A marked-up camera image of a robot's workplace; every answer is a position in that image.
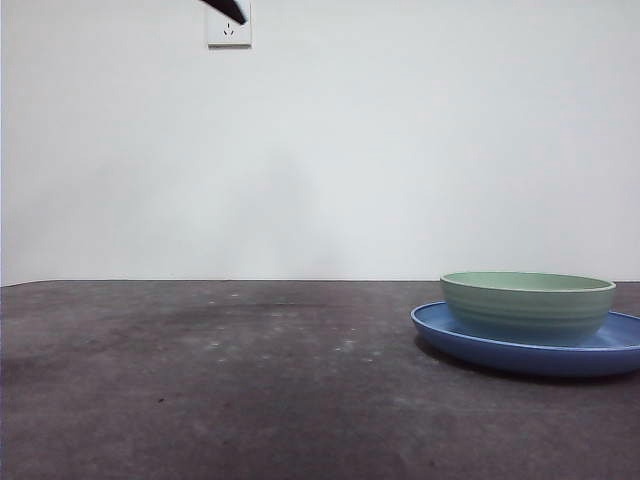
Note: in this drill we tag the white wall power socket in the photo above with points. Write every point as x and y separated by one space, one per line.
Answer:
227 36

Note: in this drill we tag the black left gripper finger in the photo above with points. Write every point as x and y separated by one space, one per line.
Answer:
227 9

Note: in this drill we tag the pale green ribbed bowl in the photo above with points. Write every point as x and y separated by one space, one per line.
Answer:
525 315

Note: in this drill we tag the dark grey table mat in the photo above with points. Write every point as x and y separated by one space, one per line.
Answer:
250 425

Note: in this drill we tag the blue round plate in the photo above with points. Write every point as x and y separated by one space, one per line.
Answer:
500 357

